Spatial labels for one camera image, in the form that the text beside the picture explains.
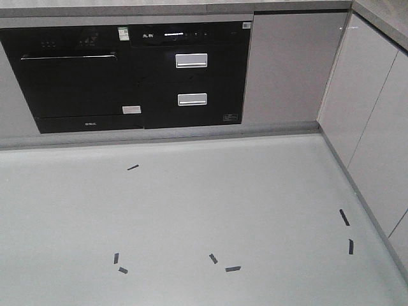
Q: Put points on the black built-in dishwasher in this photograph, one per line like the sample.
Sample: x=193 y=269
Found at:
x=75 y=78

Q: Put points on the black floor tape strip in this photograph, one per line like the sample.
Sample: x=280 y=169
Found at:
x=351 y=247

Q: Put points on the black two-drawer sterilizer cabinet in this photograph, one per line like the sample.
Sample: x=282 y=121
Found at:
x=154 y=47

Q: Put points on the silver lower drawer handle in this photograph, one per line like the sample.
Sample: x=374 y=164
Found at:
x=197 y=99

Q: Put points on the grey cabinet door panel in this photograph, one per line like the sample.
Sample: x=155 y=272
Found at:
x=290 y=59

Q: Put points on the silver upper drawer handle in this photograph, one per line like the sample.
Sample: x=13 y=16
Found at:
x=191 y=61

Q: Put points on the silver drawer handle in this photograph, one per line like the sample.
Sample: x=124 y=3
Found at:
x=197 y=99
x=191 y=61

